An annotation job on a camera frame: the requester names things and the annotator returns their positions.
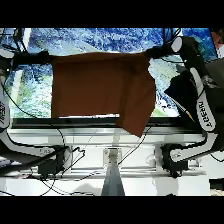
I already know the brown T-shirt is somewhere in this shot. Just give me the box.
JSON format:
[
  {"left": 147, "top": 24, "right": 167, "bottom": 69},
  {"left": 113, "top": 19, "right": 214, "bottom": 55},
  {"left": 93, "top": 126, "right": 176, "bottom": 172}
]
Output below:
[{"left": 50, "top": 51, "right": 157, "bottom": 138}]

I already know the black garment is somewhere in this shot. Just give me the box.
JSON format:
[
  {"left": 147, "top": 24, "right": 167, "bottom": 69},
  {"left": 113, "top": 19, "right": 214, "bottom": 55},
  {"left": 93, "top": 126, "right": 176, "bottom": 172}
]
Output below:
[{"left": 163, "top": 69, "right": 201, "bottom": 122}]

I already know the grey garment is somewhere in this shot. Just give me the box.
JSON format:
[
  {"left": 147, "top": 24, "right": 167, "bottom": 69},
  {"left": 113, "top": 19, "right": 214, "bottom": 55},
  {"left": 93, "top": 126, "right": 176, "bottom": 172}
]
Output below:
[{"left": 203, "top": 57, "right": 224, "bottom": 101}]

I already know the red garment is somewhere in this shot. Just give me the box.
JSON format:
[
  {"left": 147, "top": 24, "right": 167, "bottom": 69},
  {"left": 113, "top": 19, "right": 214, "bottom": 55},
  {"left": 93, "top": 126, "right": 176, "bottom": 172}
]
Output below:
[{"left": 210, "top": 27, "right": 224, "bottom": 51}]

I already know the black cable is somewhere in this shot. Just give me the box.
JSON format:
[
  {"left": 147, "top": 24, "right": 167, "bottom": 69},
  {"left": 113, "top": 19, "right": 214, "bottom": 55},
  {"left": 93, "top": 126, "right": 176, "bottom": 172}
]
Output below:
[
  {"left": 0, "top": 79, "right": 87, "bottom": 197},
  {"left": 117, "top": 125, "right": 153, "bottom": 166}
]

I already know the silver frame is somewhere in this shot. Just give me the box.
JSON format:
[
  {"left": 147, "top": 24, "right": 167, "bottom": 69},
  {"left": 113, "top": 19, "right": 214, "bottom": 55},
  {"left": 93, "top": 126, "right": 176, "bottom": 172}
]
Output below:
[{"left": 0, "top": 123, "right": 214, "bottom": 197}]

